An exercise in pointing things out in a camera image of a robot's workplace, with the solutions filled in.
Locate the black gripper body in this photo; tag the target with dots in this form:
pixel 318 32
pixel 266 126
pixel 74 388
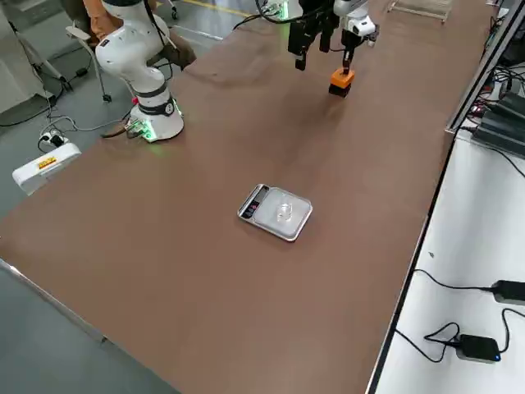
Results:
pixel 351 40
pixel 320 9

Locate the white power strip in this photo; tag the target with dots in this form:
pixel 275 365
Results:
pixel 53 140

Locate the white electronic scale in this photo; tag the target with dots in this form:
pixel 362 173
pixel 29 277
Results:
pixel 266 213

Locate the grey chair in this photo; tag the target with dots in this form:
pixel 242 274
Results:
pixel 78 33

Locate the clear measuring cup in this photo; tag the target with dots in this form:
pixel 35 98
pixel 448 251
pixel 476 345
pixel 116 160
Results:
pixel 284 212

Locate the aluminium frame post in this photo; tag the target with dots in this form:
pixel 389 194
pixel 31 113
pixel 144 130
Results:
pixel 471 92

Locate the black adapter with blue light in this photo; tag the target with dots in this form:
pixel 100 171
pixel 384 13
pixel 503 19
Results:
pixel 477 348

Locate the white control box yellow label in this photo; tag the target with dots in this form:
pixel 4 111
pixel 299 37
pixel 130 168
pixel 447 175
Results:
pixel 49 164

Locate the black power adapter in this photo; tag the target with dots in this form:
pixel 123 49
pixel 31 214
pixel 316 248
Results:
pixel 510 292

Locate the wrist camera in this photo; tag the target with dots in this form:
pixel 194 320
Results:
pixel 373 36

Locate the white cabinet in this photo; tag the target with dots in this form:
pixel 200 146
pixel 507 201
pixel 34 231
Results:
pixel 16 74

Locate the orange button box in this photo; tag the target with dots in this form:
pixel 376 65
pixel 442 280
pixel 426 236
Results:
pixel 342 78

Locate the black power supply unit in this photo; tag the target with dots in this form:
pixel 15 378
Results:
pixel 500 131

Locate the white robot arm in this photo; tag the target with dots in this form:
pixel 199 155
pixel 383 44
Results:
pixel 135 53
pixel 352 8

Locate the person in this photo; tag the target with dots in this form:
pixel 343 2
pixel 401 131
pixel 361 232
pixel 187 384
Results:
pixel 96 20

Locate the black box base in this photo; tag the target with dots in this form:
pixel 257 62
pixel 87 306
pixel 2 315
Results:
pixel 338 92

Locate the green circuit board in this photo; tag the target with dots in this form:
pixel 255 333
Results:
pixel 135 128

